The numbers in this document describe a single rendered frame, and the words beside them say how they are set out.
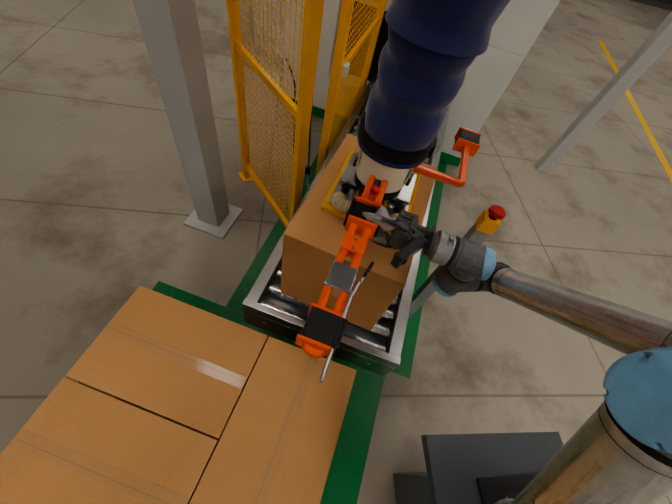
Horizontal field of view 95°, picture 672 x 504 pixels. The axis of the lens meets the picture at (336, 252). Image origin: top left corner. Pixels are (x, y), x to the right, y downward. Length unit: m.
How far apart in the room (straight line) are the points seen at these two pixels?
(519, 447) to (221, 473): 1.00
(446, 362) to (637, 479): 1.60
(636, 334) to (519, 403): 1.66
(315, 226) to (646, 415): 0.80
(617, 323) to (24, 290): 2.58
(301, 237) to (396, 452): 1.36
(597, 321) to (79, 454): 1.48
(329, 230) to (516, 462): 0.97
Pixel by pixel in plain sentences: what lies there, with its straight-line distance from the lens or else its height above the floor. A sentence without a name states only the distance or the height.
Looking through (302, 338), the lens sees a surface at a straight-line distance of 0.65.
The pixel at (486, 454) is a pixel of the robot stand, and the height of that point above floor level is 0.75.
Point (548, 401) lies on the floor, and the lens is 2.50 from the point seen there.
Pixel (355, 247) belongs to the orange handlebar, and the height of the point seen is 1.23.
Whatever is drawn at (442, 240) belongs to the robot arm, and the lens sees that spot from 0.86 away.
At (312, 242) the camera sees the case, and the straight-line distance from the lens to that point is 0.94.
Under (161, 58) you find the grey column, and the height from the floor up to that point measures 1.11.
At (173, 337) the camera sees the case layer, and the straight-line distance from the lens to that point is 1.43.
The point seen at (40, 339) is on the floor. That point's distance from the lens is 2.30.
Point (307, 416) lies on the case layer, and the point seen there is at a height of 0.54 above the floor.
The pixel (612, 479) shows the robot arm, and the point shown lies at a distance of 0.68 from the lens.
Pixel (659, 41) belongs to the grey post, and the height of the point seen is 1.26.
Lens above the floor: 1.85
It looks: 55 degrees down
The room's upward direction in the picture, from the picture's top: 17 degrees clockwise
